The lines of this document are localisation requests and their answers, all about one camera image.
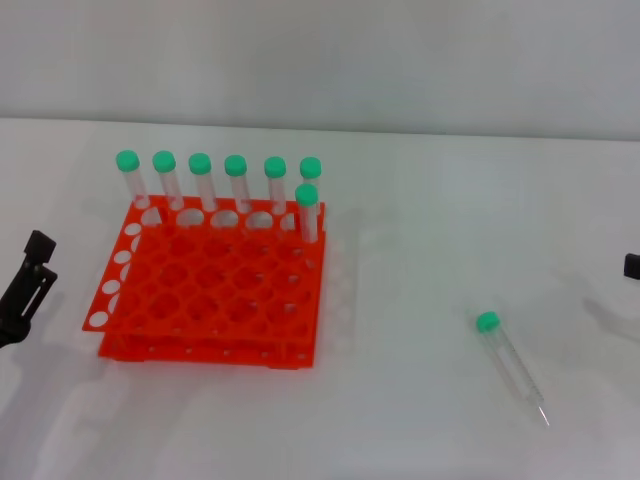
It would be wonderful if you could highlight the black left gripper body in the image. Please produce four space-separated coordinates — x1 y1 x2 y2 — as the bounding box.
0 310 32 351

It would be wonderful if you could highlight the clear test tube green cap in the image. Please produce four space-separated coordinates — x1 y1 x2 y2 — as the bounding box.
474 310 551 428
114 149 151 209
263 156 289 216
294 183 320 245
151 150 184 210
188 152 220 212
223 154 253 214
298 156 323 187

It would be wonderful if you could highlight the orange plastic test tube rack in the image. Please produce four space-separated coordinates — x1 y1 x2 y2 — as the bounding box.
81 193 329 371

